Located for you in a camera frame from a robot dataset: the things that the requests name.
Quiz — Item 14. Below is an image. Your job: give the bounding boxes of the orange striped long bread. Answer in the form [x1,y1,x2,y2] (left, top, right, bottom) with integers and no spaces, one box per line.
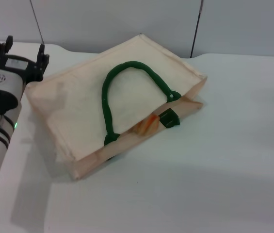
[134,115,161,137]

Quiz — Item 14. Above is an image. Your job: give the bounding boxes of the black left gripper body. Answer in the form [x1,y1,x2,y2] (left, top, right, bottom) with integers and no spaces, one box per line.
[0,53,43,83]

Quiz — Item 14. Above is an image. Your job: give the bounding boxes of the beige tote bag green handles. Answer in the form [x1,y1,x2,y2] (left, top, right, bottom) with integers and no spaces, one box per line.
[24,33,209,182]

